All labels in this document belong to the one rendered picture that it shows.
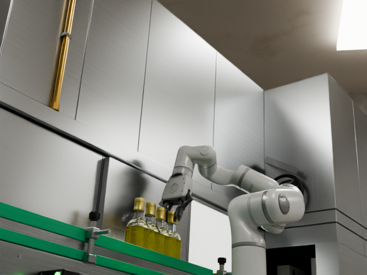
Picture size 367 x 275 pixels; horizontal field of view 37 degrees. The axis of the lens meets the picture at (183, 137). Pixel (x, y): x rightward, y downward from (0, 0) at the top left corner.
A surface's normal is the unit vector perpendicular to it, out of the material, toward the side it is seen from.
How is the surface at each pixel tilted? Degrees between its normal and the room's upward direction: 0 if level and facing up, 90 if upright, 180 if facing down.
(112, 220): 90
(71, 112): 90
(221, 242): 90
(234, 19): 180
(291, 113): 90
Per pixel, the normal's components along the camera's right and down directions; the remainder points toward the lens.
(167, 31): 0.80, -0.20
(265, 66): -0.05, 0.91
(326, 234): -0.60, -0.35
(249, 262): -0.07, -0.43
